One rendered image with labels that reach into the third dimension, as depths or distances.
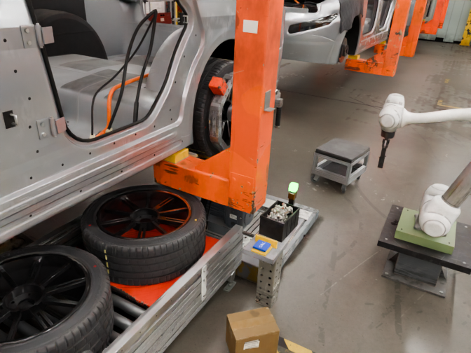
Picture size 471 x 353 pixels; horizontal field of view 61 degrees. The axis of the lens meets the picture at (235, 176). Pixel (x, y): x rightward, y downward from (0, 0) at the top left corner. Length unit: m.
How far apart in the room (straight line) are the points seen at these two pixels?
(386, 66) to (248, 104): 4.23
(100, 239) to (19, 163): 0.60
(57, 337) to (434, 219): 1.84
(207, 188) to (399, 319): 1.30
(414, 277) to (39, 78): 2.32
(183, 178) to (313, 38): 3.08
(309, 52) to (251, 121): 3.14
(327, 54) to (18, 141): 4.07
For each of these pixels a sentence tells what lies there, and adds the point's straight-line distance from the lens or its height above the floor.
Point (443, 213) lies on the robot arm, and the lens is 2.38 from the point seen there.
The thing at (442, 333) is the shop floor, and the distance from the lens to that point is 2.55.
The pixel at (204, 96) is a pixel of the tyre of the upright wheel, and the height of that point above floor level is 1.01.
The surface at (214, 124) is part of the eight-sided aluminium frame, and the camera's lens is 2.49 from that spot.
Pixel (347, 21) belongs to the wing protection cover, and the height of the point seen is 1.24.
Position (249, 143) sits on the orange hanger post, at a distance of 1.99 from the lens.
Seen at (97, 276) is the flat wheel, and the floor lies 0.50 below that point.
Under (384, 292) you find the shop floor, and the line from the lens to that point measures 2.66.
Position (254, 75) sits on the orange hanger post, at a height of 1.26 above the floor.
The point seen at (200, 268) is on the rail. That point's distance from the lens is 1.99.
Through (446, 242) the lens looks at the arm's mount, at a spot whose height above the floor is 0.35.
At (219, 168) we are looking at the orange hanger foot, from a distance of 2.17.
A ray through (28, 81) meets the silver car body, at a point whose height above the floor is 1.30.
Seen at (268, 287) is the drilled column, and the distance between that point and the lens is 2.28.
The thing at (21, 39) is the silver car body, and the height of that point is 1.44.
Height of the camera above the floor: 1.67
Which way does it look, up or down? 27 degrees down
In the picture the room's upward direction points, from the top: 3 degrees clockwise
